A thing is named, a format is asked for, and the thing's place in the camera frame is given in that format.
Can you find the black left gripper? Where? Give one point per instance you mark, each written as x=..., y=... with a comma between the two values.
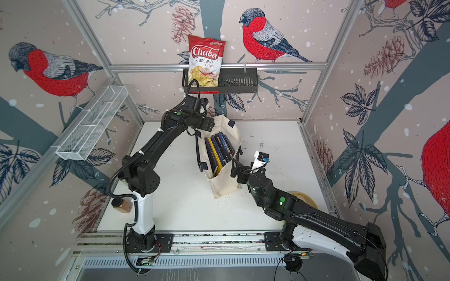
x=209, y=124

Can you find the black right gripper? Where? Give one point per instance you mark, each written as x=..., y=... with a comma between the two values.
x=246, y=171

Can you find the cream canvas tote bag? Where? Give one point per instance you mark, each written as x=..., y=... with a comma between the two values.
x=222, y=184

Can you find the yellow paperback book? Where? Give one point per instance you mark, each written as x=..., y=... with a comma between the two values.
x=216, y=156

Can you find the dark navy grid-cover book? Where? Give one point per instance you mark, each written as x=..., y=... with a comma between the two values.
x=211, y=157

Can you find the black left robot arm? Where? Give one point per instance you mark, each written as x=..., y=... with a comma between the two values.
x=137, y=180

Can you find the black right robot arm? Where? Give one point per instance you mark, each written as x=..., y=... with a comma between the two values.
x=364, y=246

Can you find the red Chuba cassava chips bag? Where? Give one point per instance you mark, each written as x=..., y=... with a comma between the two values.
x=205, y=60

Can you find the blue Little Prince book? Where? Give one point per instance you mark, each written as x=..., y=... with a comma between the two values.
x=225, y=145

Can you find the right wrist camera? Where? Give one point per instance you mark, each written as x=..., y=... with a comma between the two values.
x=261, y=159

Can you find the black wall basket shelf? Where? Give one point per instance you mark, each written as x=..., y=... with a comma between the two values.
x=235, y=81

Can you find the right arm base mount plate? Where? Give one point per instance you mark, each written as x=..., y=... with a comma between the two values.
x=273, y=242

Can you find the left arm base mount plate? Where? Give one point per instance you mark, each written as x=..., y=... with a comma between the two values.
x=150, y=243

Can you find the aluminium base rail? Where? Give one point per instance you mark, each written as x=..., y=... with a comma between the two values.
x=220, y=242

